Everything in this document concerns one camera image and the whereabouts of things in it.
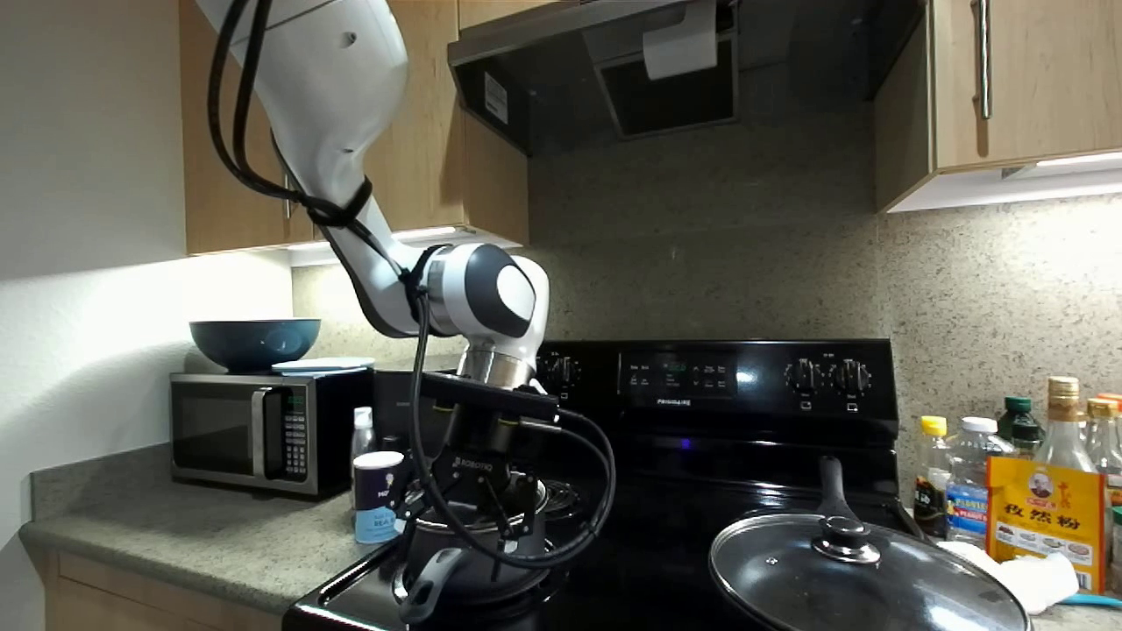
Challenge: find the blue white canister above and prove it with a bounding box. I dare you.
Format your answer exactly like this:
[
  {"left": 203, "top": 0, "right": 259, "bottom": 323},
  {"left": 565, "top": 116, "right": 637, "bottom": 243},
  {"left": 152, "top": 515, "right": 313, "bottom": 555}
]
[{"left": 352, "top": 447, "right": 411, "bottom": 555}]

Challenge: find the black frying pan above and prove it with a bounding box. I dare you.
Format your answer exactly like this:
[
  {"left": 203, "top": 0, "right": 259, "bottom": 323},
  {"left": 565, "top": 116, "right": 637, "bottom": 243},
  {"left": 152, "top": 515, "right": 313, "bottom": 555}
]
[{"left": 708, "top": 451, "right": 1029, "bottom": 631}]

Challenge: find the white paper towel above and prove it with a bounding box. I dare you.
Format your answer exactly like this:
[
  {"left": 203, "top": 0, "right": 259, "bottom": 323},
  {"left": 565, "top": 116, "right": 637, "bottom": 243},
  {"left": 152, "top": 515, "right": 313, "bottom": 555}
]
[{"left": 932, "top": 537, "right": 1083, "bottom": 619}]

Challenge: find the small grey cooking pot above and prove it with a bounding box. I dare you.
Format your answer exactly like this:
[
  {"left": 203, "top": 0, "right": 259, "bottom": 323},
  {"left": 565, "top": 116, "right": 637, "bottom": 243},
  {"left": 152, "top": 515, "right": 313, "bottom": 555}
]
[{"left": 398, "top": 509, "right": 555, "bottom": 623}]

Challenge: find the white flat plate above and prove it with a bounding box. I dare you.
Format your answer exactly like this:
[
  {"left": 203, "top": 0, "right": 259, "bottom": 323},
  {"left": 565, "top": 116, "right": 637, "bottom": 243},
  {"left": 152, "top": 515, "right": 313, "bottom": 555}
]
[{"left": 274, "top": 356, "right": 377, "bottom": 381}]

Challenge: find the wooden base cabinet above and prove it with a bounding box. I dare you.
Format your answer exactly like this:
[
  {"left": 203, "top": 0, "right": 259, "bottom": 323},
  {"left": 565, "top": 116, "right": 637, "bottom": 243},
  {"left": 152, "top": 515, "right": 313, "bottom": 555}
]
[{"left": 41, "top": 545, "right": 292, "bottom": 631}]

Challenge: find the blue bowl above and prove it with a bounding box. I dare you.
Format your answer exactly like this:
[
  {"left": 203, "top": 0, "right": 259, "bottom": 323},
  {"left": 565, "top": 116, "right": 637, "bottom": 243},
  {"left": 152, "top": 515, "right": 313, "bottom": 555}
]
[{"left": 189, "top": 316, "right": 324, "bottom": 380}]

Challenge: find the clear bottle white cap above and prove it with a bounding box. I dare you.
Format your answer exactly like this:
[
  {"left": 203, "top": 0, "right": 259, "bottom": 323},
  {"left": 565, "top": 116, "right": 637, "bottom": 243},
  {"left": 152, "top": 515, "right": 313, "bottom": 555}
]
[{"left": 943, "top": 415, "right": 1008, "bottom": 548}]

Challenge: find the teal utensil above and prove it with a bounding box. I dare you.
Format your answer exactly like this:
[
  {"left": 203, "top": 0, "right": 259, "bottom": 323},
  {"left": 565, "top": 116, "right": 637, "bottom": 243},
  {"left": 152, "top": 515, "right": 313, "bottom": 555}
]
[{"left": 1056, "top": 588, "right": 1122, "bottom": 615}]

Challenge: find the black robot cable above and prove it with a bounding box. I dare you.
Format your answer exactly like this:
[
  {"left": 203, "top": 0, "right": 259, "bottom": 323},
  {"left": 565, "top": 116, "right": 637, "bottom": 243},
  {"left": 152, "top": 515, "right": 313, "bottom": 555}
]
[{"left": 206, "top": 0, "right": 622, "bottom": 579}]

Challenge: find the wooden wall cabinet metal handle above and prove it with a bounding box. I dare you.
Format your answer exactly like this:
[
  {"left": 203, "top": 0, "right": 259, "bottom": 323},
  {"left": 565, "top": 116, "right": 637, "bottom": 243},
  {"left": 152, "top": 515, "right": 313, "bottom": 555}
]
[{"left": 868, "top": 0, "right": 1122, "bottom": 217}]

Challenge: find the small white bottle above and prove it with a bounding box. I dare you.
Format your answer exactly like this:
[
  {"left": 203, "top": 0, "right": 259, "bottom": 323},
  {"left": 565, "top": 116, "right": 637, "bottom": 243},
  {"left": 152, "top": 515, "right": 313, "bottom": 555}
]
[{"left": 347, "top": 405, "right": 377, "bottom": 463}]

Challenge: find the black electric stove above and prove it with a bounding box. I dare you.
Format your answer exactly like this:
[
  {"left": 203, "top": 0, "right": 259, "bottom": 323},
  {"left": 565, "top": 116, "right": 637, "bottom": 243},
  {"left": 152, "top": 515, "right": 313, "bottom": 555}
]
[{"left": 279, "top": 337, "right": 904, "bottom": 631}]

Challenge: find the bottle with orange cap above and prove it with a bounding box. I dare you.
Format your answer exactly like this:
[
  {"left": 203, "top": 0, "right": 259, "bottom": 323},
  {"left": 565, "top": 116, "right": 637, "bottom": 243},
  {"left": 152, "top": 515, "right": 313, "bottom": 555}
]
[{"left": 1083, "top": 393, "right": 1122, "bottom": 497}]

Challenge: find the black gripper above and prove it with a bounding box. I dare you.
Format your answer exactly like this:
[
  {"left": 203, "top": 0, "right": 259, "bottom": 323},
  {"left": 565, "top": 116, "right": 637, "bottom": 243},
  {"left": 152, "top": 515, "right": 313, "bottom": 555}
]
[{"left": 417, "top": 411, "right": 555, "bottom": 545}]

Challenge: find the clear bottle tan cap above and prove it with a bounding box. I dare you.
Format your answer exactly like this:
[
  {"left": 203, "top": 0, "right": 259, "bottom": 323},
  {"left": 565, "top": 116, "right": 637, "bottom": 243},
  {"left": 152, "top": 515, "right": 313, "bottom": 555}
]
[{"left": 1033, "top": 372, "right": 1098, "bottom": 473}]

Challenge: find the silver microwave oven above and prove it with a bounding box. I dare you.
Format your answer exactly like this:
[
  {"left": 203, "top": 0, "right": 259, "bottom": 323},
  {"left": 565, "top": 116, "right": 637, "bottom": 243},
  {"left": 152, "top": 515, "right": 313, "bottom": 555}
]
[{"left": 167, "top": 367, "right": 377, "bottom": 504}]

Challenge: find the large glass pan lid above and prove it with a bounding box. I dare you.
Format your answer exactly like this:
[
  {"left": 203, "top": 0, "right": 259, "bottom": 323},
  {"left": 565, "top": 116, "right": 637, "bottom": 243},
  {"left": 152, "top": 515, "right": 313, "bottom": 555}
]
[{"left": 708, "top": 509, "right": 1033, "bottom": 631}]

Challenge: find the dark bottle yellow cap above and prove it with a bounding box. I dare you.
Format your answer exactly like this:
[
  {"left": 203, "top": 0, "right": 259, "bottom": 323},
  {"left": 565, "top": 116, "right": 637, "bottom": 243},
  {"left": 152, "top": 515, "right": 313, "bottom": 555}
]
[{"left": 908, "top": 415, "right": 954, "bottom": 545}]

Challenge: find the dark range hood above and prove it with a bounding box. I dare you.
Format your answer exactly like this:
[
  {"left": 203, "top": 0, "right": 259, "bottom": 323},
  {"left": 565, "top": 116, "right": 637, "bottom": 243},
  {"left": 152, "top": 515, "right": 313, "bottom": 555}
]
[{"left": 445, "top": 0, "right": 928, "bottom": 163}]

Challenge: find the bottle with green cap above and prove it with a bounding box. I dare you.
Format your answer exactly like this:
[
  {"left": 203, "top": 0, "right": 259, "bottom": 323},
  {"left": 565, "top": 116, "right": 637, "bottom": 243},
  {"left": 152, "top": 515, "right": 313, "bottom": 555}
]
[{"left": 996, "top": 393, "right": 1048, "bottom": 458}]

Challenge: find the white paper tag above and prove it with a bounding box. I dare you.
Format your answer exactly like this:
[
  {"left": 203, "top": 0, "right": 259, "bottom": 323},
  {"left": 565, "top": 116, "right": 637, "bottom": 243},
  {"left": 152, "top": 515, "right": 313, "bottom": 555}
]
[{"left": 637, "top": 0, "right": 721, "bottom": 83}]

